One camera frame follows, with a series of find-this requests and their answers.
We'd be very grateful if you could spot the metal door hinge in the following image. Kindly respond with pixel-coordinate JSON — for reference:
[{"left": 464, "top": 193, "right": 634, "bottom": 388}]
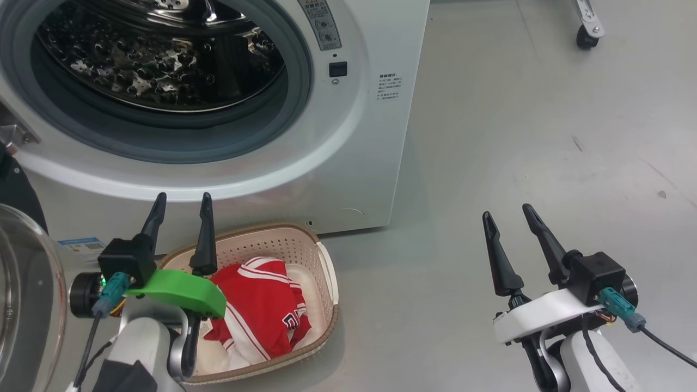
[{"left": 0, "top": 103, "right": 41, "bottom": 150}]

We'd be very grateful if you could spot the black round glass washer door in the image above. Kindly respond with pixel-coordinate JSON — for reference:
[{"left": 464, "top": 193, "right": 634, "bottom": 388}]
[{"left": 0, "top": 152, "right": 69, "bottom": 392}]

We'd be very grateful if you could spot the teal right camera cable plug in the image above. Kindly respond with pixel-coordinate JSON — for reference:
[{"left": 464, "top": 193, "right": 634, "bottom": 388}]
[{"left": 598, "top": 287, "right": 697, "bottom": 371}]

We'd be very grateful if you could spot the red and white garment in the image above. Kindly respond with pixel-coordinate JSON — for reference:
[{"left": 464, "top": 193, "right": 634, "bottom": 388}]
[{"left": 196, "top": 257, "right": 312, "bottom": 371}]

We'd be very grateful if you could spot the white front-load washing machine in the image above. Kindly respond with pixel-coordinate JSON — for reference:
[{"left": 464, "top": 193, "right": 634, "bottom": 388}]
[{"left": 0, "top": 0, "right": 431, "bottom": 256}]

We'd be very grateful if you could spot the cream perforated laundry basket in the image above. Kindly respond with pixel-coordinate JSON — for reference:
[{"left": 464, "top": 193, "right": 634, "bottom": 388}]
[{"left": 158, "top": 222, "right": 340, "bottom": 384}]

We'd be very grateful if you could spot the grey warning label strip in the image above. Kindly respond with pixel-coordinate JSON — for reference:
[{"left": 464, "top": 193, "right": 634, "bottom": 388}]
[{"left": 298, "top": 0, "right": 343, "bottom": 51}]

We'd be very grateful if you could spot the black caster wheel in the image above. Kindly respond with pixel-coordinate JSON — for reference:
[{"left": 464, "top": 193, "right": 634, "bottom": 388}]
[{"left": 576, "top": 24, "right": 600, "bottom": 50}]

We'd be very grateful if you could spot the blue energy label sticker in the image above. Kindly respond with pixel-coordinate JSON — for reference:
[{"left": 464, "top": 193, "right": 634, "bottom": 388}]
[{"left": 57, "top": 237, "right": 107, "bottom": 266}]

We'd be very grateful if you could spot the small printed text sticker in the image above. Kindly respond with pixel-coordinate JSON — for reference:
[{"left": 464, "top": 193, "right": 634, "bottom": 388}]
[{"left": 377, "top": 72, "right": 403, "bottom": 101}]

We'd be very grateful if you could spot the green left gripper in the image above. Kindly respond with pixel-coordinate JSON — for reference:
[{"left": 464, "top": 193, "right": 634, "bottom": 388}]
[{"left": 70, "top": 192, "right": 227, "bottom": 319}]

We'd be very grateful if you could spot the perforated steel washer drum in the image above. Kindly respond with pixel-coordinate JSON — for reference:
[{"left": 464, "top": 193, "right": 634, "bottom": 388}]
[{"left": 35, "top": 0, "right": 286, "bottom": 114}]

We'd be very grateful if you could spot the teal left camera cable plug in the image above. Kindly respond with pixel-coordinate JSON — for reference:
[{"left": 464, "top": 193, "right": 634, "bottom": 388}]
[{"left": 74, "top": 272, "right": 130, "bottom": 390}]

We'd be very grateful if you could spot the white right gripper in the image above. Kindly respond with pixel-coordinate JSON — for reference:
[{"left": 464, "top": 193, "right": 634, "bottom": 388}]
[{"left": 482, "top": 204, "right": 639, "bottom": 345}]

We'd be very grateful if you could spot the teal camera cable plug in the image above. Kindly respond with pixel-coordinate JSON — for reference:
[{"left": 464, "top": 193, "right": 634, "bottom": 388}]
[
  {"left": 598, "top": 287, "right": 697, "bottom": 371},
  {"left": 74, "top": 272, "right": 130, "bottom": 390}
]

